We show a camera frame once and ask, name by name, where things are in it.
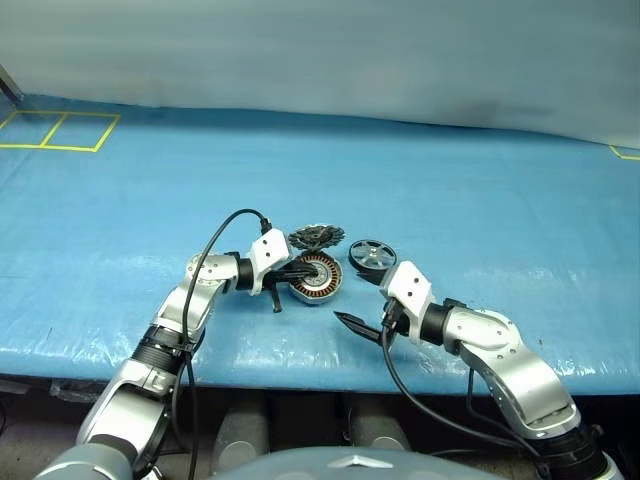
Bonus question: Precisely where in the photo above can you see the finned round motor lid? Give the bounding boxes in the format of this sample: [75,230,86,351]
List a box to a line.
[288,223,347,251]

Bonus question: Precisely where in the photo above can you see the white foam backdrop sheet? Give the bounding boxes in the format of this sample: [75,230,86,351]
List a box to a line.
[0,0,640,149]

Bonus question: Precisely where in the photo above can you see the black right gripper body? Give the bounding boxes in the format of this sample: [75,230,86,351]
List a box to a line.
[379,287,404,346]

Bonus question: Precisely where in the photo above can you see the grey robot torso with emblem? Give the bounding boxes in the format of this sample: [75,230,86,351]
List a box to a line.
[209,447,506,480]

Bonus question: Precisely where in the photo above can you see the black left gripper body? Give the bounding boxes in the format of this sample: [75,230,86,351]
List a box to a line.
[259,267,291,315]

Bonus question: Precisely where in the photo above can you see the dark metal post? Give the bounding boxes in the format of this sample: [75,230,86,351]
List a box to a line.
[0,63,24,104]

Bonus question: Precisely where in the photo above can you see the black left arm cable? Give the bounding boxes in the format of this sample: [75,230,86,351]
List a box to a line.
[169,208,274,480]

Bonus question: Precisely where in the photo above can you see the dark crumpled plastic piece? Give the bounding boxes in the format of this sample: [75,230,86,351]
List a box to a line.
[48,379,109,404]

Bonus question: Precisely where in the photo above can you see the silver spoked rotor black rim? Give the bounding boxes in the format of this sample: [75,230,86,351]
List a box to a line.
[348,238,397,274]

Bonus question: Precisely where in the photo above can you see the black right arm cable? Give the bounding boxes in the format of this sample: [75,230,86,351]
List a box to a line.
[380,299,556,480]

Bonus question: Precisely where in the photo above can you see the silver motor housing copper windings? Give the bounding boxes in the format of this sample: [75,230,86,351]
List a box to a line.
[287,251,345,307]

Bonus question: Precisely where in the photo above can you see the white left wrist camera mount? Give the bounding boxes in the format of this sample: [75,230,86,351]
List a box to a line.
[248,227,295,296]

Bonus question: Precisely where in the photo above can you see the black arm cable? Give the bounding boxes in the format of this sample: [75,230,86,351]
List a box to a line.
[169,208,274,480]
[380,299,556,480]

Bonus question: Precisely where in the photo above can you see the blue plastic table cover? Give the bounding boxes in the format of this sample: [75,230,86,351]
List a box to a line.
[0,92,640,399]

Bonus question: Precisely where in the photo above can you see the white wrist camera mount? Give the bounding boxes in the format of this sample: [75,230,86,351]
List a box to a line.
[248,227,295,296]
[379,259,436,346]

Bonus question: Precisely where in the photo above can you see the dark grey rounded shape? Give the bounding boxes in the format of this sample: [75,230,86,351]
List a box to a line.
[347,397,414,451]
[214,397,271,476]

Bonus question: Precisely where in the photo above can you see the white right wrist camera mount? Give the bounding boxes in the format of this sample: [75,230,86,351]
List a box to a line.
[379,259,436,346]

